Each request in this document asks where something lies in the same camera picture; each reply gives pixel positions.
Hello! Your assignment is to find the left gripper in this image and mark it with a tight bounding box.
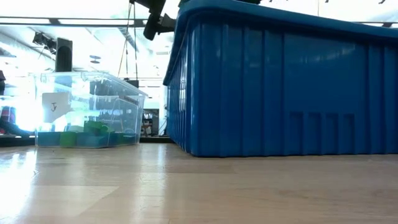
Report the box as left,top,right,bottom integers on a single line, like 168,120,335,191
132,0,177,42

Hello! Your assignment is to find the clear plastic block container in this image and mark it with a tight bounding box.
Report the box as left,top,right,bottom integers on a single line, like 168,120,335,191
34,71,149,149

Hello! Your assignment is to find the blue block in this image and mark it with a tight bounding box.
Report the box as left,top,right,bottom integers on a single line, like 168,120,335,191
37,132,62,147
76,133,108,148

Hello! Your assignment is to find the large blue plastic bin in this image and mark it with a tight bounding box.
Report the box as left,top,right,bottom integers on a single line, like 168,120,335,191
163,0,398,158

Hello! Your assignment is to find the green cube block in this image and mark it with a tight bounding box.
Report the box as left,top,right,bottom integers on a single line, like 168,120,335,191
60,131,78,148

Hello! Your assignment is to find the black ceiling column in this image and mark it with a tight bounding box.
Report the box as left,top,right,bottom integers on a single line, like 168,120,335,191
55,37,73,73

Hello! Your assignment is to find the white card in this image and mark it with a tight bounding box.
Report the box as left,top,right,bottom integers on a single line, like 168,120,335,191
42,91,71,123

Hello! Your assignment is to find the red blue background canister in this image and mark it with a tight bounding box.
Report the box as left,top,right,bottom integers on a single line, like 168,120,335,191
1,106,16,124

